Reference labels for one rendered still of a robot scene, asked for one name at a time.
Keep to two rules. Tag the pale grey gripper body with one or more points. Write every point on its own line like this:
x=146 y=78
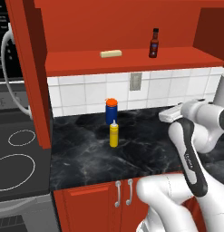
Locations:
x=170 y=114

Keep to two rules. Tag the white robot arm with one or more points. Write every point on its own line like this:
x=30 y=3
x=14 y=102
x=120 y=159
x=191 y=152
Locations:
x=177 y=199

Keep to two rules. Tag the blue bottle with orange cap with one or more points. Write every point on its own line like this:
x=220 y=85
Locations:
x=111 y=113

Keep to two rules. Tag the yellow mustard bottle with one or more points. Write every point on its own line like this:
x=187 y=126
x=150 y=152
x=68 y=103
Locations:
x=114 y=136

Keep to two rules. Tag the dark hot sauce bottle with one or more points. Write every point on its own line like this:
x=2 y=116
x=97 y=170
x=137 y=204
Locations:
x=153 y=45

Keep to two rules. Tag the red base cabinet door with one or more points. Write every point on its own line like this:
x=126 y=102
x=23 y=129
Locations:
x=137 y=217
x=89 y=208

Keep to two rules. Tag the beige butter stick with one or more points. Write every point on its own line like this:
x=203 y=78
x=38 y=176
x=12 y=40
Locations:
x=111 y=53

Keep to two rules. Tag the grey stove with black hob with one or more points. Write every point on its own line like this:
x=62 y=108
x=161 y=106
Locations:
x=19 y=157

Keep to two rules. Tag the black microwave oven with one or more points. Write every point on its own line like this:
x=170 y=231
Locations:
x=4 y=45

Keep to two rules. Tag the grey wall outlet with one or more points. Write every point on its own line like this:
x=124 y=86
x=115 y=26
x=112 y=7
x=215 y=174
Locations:
x=135 y=81

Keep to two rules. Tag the red wall cabinet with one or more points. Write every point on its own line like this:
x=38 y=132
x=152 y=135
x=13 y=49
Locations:
x=122 y=33

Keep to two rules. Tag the red wall cabinet door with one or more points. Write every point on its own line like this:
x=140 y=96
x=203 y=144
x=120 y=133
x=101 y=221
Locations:
x=28 y=66

